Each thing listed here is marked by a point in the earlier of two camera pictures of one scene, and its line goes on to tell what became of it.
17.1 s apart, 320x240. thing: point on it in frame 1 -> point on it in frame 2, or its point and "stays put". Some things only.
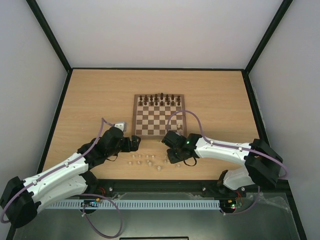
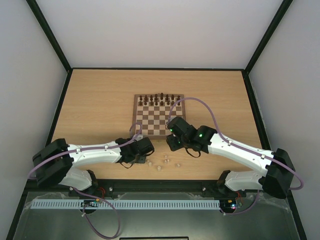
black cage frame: [277, 16] stays put
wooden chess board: [151, 112] stays put
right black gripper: [171, 145] -> [172, 142]
